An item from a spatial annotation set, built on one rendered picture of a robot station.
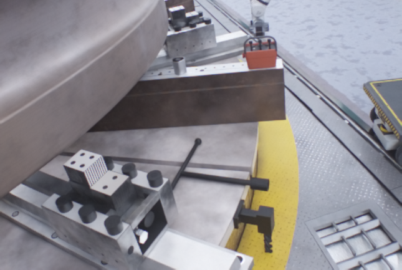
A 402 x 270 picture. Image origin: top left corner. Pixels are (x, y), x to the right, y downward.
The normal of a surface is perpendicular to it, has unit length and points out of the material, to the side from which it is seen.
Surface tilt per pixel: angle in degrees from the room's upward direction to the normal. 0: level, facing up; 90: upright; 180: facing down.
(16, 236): 0
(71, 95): 90
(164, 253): 0
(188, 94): 90
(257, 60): 97
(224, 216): 0
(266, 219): 90
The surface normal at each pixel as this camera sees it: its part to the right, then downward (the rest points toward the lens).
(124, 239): 0.85, 0.14
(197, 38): 0.25, 0.46
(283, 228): -0.17, -0.85
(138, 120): -0.14, 0.52
